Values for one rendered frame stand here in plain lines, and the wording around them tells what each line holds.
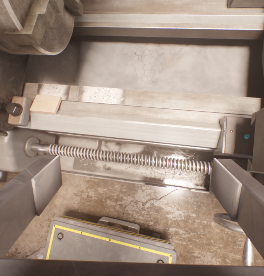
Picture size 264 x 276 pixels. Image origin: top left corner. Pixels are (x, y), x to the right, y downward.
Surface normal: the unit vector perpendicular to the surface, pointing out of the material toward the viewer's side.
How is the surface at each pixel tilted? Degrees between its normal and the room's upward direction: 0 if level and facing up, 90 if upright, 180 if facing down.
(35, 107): 18
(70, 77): 0
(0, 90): 90
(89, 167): 0
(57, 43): 90
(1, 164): 32
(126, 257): 0
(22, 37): 82
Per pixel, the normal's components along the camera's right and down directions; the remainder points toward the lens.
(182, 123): -0.01, -0.79
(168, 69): -0.18, -0.24
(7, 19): -0.16, 0.87
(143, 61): -0.17, 0.00
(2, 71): 0.98, 0.11
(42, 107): -0.09, -0.44
